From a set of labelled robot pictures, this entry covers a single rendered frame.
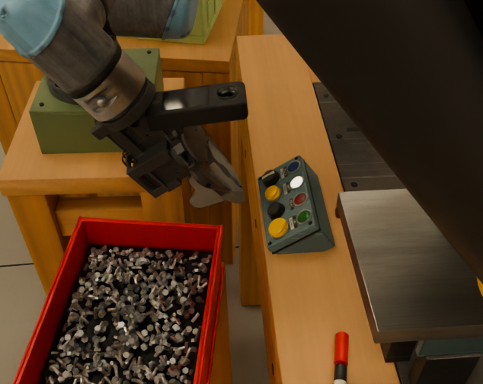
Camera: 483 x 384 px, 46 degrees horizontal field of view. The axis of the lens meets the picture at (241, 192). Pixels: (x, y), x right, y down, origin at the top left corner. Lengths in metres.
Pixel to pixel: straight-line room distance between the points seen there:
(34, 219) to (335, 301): 0.61
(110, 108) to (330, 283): 0.37
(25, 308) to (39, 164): 0.95
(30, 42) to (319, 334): 0.47
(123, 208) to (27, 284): 0.97
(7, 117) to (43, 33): 1.15
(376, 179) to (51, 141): 0.57
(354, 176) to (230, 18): 0.80
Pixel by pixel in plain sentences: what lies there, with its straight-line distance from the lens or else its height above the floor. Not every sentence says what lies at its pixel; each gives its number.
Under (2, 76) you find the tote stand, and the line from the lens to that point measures 1.64.
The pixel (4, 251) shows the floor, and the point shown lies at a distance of 2.15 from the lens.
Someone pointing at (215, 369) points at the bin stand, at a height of 0.80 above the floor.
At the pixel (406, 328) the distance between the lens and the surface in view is 0.48.
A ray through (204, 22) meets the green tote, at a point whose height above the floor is 0.85.
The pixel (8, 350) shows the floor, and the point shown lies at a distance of 1.90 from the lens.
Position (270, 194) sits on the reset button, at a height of 0.94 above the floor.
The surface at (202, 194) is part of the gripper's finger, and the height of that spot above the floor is 1.02.
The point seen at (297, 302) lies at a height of 0.90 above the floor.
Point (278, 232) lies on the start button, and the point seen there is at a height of 0.94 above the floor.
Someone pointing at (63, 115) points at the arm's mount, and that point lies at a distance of 1.03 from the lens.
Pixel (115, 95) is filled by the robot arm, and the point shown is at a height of 1.18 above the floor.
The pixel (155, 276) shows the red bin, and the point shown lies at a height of 0.88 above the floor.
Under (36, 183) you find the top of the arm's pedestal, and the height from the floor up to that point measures 0.84.
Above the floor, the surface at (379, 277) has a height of 1.13.
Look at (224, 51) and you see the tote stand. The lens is 1.46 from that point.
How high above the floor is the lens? 1.52
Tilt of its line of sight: 44 degrees down
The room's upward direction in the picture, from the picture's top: straight up
